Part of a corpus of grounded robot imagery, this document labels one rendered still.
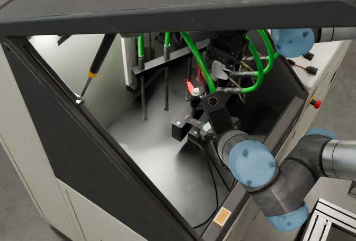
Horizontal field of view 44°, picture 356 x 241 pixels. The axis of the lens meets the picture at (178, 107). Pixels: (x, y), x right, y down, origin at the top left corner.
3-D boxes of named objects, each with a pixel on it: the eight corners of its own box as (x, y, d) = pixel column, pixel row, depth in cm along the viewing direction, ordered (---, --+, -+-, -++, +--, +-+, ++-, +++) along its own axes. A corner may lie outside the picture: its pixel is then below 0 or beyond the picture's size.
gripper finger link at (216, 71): (223, 92, 116) (227, 69, 109) (204, 83, 118) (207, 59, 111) (229, 85, 118) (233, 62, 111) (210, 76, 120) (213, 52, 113)
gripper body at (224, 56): (231, 74, 108) (238, 38, 99) (202, 59, 111) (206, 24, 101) (246, 56, 112) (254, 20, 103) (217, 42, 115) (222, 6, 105)
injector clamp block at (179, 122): (195, 162, 148) (198, 137, 136) (170, 148, 151) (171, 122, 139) (243, 98, 166) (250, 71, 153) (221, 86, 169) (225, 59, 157)
